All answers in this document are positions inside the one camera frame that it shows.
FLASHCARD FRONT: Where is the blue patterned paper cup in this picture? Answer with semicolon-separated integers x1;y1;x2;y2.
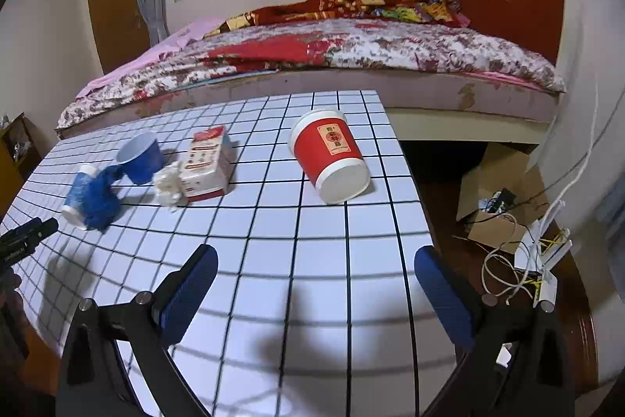
61;163;100;230

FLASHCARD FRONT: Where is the dark blue cloth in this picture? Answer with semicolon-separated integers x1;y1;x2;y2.
82;165;124;231

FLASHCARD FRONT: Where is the blue plastic cup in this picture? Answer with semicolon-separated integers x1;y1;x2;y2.
116;132;165;185

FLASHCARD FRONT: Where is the white tissue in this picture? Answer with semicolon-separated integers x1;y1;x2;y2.
153;161;188;208

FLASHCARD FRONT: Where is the red white small carton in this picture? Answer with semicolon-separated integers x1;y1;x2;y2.
179;125;234;202

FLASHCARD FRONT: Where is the red paper cup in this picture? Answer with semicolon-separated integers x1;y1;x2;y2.
288;108;371;205

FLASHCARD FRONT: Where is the yellow side cabinet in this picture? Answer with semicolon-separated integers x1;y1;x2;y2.
0;112;41;216

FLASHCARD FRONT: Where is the white wifi router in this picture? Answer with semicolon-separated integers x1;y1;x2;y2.
514;199;573;310

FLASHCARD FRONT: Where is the cardboard box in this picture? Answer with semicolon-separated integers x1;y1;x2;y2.
457;143;550;254

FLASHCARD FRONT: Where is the white grid tablecloth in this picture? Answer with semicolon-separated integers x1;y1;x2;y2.
1;90;455;416

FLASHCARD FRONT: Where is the bed with floral sheet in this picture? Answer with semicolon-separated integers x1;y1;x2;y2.
56;18;566;137

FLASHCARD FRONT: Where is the pink blanket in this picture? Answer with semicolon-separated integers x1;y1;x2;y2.
75;17;225;100

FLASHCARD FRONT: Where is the red patterned blanket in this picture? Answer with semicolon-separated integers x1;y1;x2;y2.
208;0;469;36

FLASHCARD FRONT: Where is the white cable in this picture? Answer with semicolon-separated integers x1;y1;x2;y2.
480;69;602;301

